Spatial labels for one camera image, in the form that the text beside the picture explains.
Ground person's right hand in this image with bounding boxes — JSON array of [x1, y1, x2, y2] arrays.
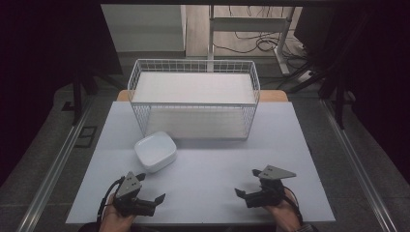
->
[[264, 188, 303, 232]]

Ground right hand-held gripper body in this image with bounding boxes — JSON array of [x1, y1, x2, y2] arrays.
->
[[244, 164, 297, 209]]

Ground black tape square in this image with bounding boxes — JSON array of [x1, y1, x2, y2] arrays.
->
[[74, 126, 99, 149]]

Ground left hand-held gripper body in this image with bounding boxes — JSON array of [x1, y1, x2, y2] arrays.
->
[[112, 171, 157, 218]]

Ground aluminium rail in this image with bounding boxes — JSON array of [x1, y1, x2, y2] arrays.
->
[[319, 99, 400, 232], [16, 96, 95, 232]]

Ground white metal desk frame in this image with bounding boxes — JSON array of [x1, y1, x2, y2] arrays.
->
[[207, 4, 297, 75]]

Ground white cabinet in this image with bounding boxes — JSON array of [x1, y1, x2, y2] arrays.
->
[[101, 4, 188, 54]]

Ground light grey table mat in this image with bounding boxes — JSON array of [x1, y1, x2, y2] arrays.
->
[[65, 101, 337, 225]]

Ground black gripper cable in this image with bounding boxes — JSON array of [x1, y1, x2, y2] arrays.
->
[[282, 186, 305, 226], [96, 176, 126, 224]]

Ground black tripod stand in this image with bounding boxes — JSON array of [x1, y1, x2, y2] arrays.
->
[[285, 13, 372, 131], [71, 62, 128, 128]]

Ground person's left hand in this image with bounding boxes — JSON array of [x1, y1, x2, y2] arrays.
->
[[99, 193, 136, 232]]

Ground white square bowl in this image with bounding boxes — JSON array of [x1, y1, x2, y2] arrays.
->
[[133, 130, 178, 174]]

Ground black floor cables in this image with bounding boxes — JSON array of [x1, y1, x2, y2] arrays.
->
[[213, 5, 308, 61]]

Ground white power strip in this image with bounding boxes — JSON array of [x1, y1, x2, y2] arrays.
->
[[297, 69, 316, 84]]

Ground white wire basket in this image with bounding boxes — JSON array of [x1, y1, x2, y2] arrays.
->
[[127, 58, 261, 141]]

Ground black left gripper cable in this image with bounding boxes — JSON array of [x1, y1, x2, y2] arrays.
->
[[96, 176, 126, 224]]

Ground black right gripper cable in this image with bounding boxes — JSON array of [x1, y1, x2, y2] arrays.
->
[[282, 186, 305, 226]]

